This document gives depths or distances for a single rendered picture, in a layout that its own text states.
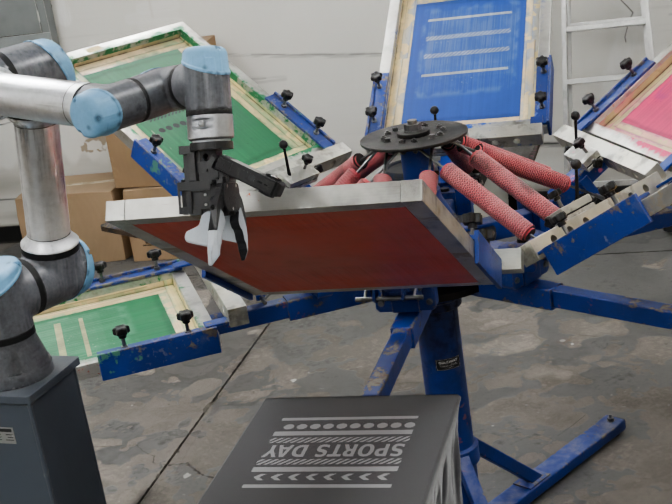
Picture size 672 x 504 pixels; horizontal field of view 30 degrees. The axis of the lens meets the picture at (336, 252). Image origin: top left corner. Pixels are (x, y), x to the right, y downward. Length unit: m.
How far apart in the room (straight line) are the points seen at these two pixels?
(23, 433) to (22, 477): 0.10
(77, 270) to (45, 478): 0.41
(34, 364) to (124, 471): 2.29
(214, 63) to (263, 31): 4.97
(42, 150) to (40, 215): 0.13
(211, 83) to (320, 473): 0.85
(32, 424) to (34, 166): 0.50
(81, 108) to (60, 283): 0.61
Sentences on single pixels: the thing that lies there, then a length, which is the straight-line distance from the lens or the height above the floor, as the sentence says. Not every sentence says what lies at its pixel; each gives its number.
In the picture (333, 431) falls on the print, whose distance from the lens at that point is 2.64.
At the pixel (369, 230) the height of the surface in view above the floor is 1.43.
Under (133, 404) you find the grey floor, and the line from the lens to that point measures 5.31.
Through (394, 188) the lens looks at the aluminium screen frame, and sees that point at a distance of 2.12.
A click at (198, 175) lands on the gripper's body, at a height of 1.64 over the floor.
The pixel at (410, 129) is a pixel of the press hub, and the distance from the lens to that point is 3.43.
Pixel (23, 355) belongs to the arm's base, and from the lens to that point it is 2.52.
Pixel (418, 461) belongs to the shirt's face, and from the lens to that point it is 2.48.
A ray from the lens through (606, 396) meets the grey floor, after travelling 4.79.
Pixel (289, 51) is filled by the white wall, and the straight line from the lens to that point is 6.98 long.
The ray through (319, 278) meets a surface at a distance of 2.78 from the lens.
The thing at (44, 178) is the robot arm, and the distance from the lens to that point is 2.47.
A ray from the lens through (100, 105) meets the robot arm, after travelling 2.01.
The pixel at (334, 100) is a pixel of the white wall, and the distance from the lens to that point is 6.97.
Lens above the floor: 2.14
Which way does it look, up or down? 19 degrees down
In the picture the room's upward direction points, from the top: 9 degrees counter-clockwise
